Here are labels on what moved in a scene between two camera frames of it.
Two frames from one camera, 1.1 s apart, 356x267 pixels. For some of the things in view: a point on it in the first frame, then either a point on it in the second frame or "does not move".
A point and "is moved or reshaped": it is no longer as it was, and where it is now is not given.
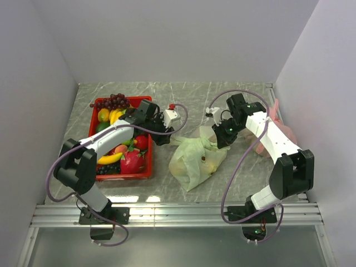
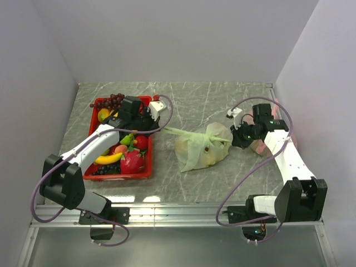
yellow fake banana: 109,159 does not move
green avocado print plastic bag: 195,159 is moved or reshaped
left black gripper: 161,139 → 152,124
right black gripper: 223,140 → 239,141
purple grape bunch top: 114,101 does not move
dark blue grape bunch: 110,168 does not move
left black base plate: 118,214 does not move
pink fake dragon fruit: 132,162 does not move
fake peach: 120,148 does not move
